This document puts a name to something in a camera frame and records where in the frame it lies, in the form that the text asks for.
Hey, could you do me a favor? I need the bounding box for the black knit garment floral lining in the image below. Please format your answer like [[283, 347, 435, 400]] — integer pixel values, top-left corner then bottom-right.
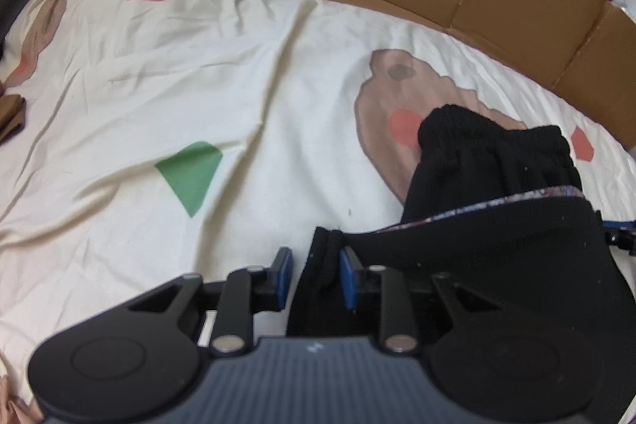
[[287, 105, 635, 423]]

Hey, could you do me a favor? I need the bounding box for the cream bear print bedsheet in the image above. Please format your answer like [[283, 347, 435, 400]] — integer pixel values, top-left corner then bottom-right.
[[1, 0, 635, 412]]

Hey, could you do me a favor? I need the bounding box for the brown cloth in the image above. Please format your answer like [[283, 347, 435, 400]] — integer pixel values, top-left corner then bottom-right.
[[0, 95, 26, 143]]

